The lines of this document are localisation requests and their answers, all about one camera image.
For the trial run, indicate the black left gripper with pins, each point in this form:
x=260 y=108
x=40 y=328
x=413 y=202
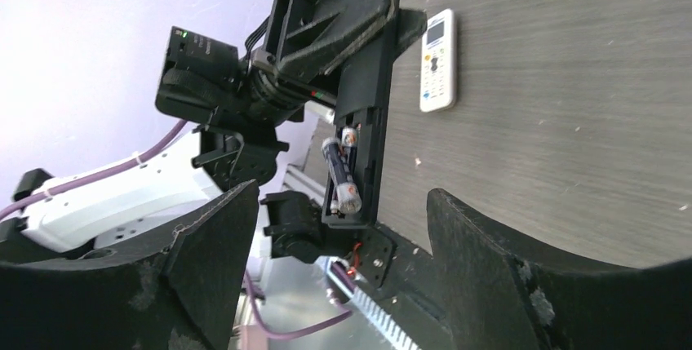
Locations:
x=295 y=55

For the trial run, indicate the white remote control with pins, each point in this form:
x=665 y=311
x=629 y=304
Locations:
x=438 y=77

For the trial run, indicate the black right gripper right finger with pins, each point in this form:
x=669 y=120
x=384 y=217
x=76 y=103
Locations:
x=503 y=289

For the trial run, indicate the black remote control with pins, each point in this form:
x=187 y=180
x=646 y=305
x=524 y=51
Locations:
x=363 y=100

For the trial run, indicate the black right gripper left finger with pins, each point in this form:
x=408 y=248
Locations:
x=173 y=287

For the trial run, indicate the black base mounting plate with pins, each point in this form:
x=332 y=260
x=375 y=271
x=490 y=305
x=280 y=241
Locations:
x=397 y=288

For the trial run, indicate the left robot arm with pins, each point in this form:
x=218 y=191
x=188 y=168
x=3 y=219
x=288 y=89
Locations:
x=203 y=81

